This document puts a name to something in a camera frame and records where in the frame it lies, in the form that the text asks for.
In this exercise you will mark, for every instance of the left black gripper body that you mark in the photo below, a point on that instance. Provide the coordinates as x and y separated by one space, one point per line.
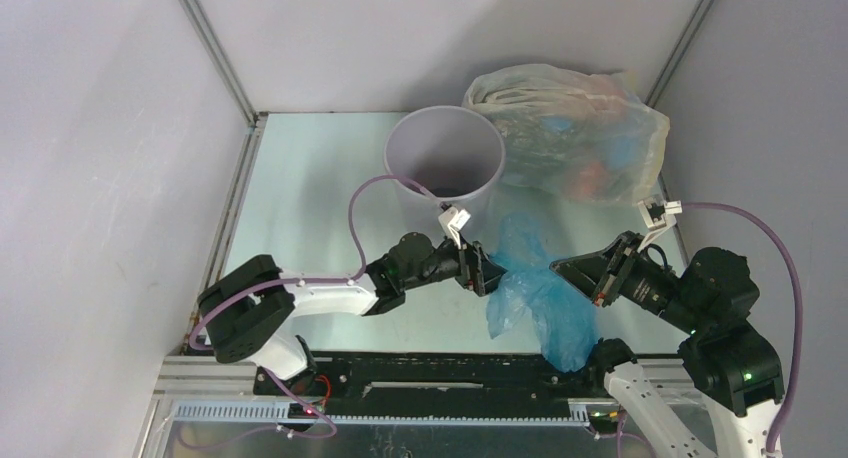
450 263

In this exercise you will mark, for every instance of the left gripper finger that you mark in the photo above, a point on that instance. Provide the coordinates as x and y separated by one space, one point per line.
497 263
491 284

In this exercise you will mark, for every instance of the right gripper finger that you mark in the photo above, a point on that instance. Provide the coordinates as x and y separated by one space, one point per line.
582 276
601 259

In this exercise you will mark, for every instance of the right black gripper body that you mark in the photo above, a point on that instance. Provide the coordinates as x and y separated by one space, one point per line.
612 275

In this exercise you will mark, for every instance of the blue plastic trash bag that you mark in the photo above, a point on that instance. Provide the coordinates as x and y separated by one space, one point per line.
564 322

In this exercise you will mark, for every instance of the grey plastic trash bin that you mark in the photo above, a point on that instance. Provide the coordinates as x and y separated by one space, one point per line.
456 154

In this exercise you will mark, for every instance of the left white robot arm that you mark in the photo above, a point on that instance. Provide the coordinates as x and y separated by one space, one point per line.
244 314

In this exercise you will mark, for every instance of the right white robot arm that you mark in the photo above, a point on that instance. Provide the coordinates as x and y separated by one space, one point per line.
735 369

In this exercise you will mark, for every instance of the clear full trash bag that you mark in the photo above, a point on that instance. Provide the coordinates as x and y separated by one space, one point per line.
586 138

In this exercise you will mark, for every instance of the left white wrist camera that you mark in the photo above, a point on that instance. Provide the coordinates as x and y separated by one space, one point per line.
452 220

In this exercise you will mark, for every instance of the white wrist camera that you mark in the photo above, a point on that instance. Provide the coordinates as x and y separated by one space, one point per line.
659 217
452 220

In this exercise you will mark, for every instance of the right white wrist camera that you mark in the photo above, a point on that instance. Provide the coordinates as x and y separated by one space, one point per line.
659 217

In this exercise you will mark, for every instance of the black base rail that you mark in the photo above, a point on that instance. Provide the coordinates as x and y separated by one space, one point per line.
456 384

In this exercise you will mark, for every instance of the grey toothed cable duct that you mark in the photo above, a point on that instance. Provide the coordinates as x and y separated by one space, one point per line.
284 413

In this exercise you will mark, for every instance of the right aluminium frame post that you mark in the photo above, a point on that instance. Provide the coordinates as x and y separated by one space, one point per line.
681 47

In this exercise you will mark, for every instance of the aluminium frame post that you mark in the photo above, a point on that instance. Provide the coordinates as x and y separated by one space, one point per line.
215 50
681 47

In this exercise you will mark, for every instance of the left aluminium frame post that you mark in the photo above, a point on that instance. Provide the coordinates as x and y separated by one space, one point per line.
215 50

